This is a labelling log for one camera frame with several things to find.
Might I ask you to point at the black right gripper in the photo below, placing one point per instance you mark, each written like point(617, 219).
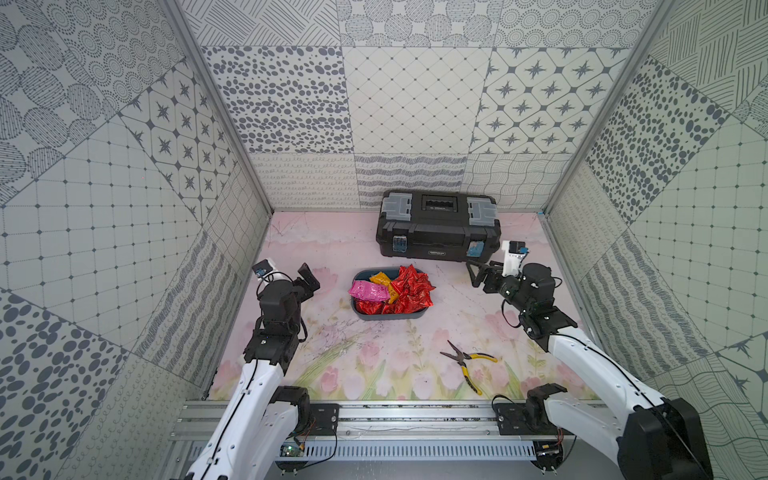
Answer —
point(492, 271)

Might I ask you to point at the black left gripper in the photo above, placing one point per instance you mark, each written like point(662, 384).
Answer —
point(303, 283)

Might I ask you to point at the teal plastic storage box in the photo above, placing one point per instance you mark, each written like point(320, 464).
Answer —
point(384, 312)

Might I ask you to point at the magenta tea bag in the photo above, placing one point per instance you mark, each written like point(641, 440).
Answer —
point(368, 291)

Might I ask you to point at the yellow tea bag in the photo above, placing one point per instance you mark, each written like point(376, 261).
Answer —
point(382, 279)

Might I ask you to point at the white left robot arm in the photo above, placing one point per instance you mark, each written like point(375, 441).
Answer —
point(262, 412)

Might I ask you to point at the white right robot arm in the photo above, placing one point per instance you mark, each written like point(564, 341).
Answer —
point(645, 434)

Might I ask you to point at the pile of red tea bags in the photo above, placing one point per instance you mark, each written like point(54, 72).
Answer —
point(411, 291)

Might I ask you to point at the black plastic toolbox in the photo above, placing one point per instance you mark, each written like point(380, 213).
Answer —
point(438, 226)

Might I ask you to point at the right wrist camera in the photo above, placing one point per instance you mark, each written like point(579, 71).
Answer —
point(515, 253)

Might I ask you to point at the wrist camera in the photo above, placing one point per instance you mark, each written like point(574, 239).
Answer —
point(515, 253)
point(263, 268)

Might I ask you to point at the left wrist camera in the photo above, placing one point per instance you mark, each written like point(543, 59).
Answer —
point(263, 268)

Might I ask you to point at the yellow handled pliers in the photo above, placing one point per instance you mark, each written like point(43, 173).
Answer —
point(461, 357)

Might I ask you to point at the aluminium mounting rail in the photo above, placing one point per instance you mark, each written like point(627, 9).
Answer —
point(370, 431)

